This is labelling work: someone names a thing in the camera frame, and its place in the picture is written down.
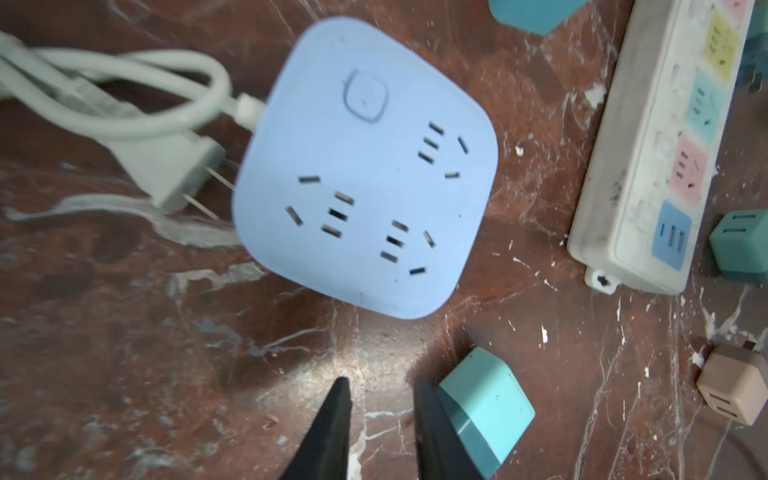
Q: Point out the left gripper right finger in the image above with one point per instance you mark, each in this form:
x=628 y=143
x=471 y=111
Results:
x=440 y=453

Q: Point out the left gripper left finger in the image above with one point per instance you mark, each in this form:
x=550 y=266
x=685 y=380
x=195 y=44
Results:
x=323 y=453

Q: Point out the blue square power socket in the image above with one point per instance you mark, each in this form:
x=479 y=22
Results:
x=369 y=174

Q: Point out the long white power strip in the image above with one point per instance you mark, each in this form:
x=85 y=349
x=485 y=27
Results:
x=640 y=210

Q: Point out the pink cube plug front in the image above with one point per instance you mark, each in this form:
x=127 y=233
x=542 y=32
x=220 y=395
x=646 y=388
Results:
x=733 y=383

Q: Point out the teal cube plug front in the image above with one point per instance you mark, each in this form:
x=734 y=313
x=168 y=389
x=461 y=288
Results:
x=487 y=407

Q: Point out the teal USB power strip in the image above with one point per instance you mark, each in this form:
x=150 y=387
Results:
x=538 y=17

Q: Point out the teal cube plug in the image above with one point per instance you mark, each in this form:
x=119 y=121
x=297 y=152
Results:
x=739 y=246
x=487 y=407

